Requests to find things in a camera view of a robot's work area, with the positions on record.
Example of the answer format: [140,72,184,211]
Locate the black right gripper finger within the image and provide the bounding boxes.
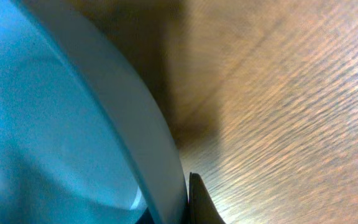
[189,173,225,224]

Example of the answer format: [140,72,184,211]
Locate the blue plate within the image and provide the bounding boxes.
[0,1,187,223]

